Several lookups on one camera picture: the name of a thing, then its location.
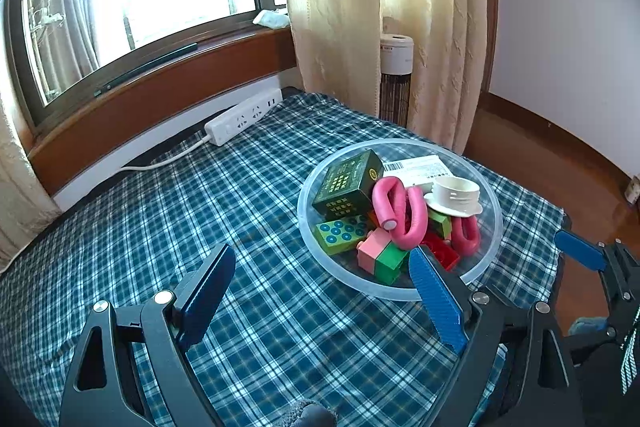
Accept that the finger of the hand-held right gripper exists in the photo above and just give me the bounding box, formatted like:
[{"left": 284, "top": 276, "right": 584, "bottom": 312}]
[
  {"left": 554, "top": 229, "right": 640, "bottom": 304},
  {"left": 570, "top": 316, "right": 631, "bottom": 344}
]

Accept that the white medicine box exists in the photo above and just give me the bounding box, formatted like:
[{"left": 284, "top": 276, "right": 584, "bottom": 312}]
[{"left": 382, "top": 154, "right": 453, "bottom": 190}]

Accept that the white tower fan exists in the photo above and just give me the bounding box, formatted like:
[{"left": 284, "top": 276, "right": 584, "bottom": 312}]
[{"left": 380, "top": 33, "right": 415, "bottom": 128}]

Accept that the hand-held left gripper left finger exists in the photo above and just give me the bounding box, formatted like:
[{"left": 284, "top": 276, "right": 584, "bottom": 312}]
[{"left": 59, "top": 243, "right": 237, "bottom": 427}]

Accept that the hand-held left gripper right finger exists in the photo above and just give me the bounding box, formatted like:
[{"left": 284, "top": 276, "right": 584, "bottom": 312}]
[{"left": 407, "top": 246, "right": 586, "bottom": 427}]

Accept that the red building brick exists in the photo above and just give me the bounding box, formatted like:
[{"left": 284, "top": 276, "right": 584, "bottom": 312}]
[{"left": 422, "top": 231, "right": 461, "bottom": 271}]

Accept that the person's left hand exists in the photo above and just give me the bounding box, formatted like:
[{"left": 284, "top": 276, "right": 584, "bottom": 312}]
[{"left": 279, "top": 399, "right": 337, "bottom": 427}]

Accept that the white power strip cable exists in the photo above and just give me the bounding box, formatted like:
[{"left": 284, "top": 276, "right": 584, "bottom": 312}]
[{"left": 120, "top": 134, "right": 213, "bottom": 172}]

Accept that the brown wooden window sill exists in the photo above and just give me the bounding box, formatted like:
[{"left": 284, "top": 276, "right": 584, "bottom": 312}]
[{"left": 27, "top": 27, "right": 298, "bottom": 198}]

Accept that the blue plaid blanket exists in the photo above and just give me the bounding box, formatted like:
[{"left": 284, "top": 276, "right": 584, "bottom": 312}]
[{"left": 0, "top": 89, "right": 566, "bottom": 427}]

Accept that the pink foam hair curler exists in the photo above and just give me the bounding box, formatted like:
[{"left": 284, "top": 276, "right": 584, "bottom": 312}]
[
  {"left": 371, "top": 176, "right": 428, "bottom": 251},
  {"left": 450, "top": 214, "right": 482, "bottom": 256}
]

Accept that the small green toy block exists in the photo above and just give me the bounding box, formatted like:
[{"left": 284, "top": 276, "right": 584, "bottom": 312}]
[{"left": 374, "top": 242, "right": 412, "bottom": 286}]

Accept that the pink toy block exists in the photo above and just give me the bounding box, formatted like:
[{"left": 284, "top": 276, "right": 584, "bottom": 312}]
[{"left": 356, "top": 229, "right": 392, "bottom": 275}]

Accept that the clear plastic bowl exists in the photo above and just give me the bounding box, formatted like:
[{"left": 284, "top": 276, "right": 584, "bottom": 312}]
[{"left": 297, "top": 138, "right": 503, "bottom": 303}]

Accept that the white power strip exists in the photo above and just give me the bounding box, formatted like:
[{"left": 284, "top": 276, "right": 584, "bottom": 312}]
[{"left": 204, "top": 88, "right": 283, "bottom": 146}]

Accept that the white cloth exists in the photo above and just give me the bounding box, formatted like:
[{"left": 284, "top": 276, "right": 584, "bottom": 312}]
[{"left": 252, "top": 8, "right": 291, "bottom": 29}]

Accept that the white plastic jar lid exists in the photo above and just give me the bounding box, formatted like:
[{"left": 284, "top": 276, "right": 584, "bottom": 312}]
[{"left": 424, "top": 177, "right": 484, "bottom": 219}]

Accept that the dark green carton box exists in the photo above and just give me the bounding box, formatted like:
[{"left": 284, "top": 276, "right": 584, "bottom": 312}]
[{"left": 312, "top": 149, "right": 385, "bottom": 219}]

